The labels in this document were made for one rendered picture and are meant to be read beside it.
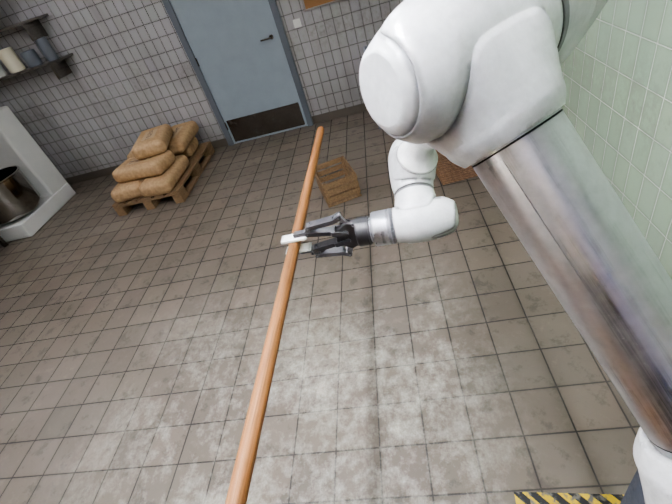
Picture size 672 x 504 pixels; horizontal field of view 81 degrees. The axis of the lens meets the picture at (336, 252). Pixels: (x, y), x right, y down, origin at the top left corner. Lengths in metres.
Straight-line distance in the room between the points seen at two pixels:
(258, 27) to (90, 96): 2.28
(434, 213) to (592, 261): 0.55
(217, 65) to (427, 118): 4.81
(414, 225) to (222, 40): 4.32
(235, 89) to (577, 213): 4.90
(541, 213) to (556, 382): 1.70
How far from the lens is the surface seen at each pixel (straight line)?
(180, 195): 4.48
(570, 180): 0.44
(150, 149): 4.64
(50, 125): 6.45
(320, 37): 4.90
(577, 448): 1.97
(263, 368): 0.77
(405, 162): 0.99
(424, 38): 0.40
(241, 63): 5.08
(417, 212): 0.96
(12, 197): 5.67
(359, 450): 1.97
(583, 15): 0.55
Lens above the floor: 1.77
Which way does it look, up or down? 38 degrees down
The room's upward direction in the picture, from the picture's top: 19 degrees counter-clockwise
